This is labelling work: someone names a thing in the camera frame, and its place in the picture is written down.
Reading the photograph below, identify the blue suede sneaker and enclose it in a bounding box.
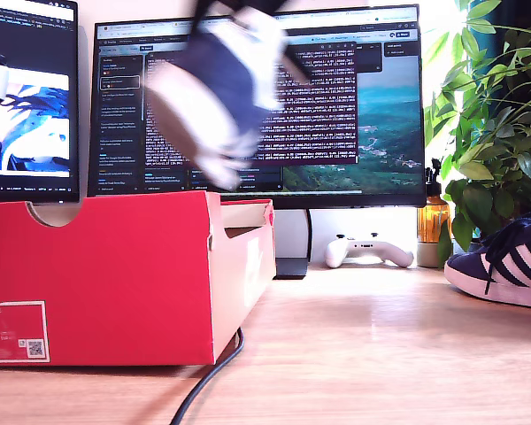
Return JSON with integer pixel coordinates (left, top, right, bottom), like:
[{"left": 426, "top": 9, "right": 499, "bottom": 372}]
[
  {"left": 144, "top": 0, "right": 313, "bottom": 192},
  {"left": 443, "top": 210, "right": 531, "bottom": 312}
]

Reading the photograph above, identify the red cardboard shoebox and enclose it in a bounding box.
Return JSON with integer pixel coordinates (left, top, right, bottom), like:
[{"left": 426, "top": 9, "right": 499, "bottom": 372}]
[{"left": 0, "top": 190, "right": 276, "bottom": 367}]

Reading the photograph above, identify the black Huawei computer monitor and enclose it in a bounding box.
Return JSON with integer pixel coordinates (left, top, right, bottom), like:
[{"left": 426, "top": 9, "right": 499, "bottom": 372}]
[{"left": 87, "top": 4, "right": 427, "bottom": 280}]

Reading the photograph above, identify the dark teal curtain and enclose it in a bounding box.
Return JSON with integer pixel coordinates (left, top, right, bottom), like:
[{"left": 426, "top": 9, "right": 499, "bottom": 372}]
[{"left": 466, "top": 0, "right": 531, "bottom": 89}]

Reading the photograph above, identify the white game controller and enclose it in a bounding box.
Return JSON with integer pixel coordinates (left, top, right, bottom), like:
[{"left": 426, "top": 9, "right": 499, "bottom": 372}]
[{"left": 324, "top": 233, "right": 415, "bottom": 270}]

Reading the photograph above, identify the green leafy house plant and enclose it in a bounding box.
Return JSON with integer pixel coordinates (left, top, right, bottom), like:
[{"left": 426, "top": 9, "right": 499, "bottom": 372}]
[{"left": 423, "top": 0, "right": 531, "bottom": 271}]

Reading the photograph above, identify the amber pump bottle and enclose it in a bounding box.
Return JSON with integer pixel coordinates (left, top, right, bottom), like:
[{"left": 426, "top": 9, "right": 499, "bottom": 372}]
[{"left": 417, "top": 158, "right": 451, "bottom": 244}]

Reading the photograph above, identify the cream round holder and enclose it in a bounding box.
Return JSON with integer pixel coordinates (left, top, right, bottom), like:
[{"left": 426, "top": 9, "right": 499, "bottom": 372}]
[{"left": 415, "top": 240, "right": 453, "bottom": 270}]

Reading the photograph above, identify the black monitor cable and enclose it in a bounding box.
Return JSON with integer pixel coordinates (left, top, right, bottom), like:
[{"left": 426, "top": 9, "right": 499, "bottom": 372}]
[{"left": 305, "top": 208, "right": 315, "bottom": 263}]

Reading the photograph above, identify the black table cable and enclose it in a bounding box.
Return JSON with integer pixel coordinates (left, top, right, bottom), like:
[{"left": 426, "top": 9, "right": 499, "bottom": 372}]
[{"left": 167, "top": 326, "right": 245, "bottom": 425}]

